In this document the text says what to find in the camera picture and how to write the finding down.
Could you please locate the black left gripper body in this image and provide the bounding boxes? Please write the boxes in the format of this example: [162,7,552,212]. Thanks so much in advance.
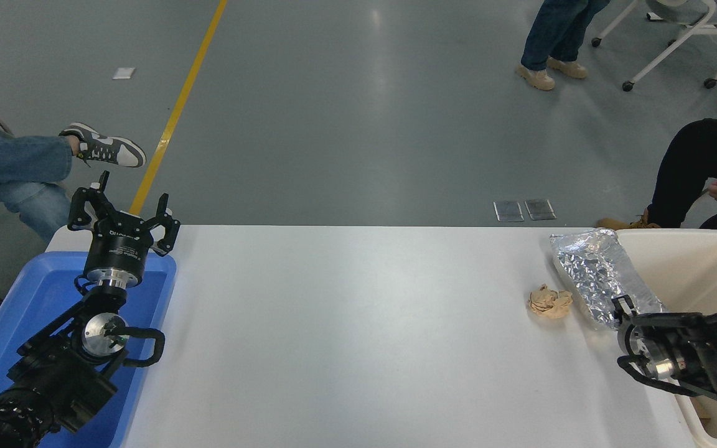
[87,213,154,274]

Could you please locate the silver foil tray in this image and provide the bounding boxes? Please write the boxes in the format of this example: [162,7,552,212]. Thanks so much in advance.
[550,228,665,330]

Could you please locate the metal floor plate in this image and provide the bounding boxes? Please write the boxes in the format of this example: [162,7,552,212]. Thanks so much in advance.
[525,198,556,221]
[494,200,525,223]

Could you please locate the seated person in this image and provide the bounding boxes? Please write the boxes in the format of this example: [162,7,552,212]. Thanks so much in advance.
[0,81,146,243]

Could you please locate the blue plastic tray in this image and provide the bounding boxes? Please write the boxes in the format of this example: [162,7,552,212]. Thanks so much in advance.
[0,251,177,448]

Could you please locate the crumpled tan paper ball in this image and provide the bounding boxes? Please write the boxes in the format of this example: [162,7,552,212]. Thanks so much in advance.
[527,284,574,320]

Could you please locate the standing person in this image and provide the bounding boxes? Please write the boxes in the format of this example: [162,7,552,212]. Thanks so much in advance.
[516,0,611,91]

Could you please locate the person beside bin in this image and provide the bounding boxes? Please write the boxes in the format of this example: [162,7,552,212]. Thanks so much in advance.
[596,118,717,240]

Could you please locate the large pale plastic bin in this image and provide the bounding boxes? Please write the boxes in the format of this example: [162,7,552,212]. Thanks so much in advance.
[615,229,717,448]

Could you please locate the white rolling chair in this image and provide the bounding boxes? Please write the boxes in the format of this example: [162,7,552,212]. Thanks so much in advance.
[591,0,717,93]

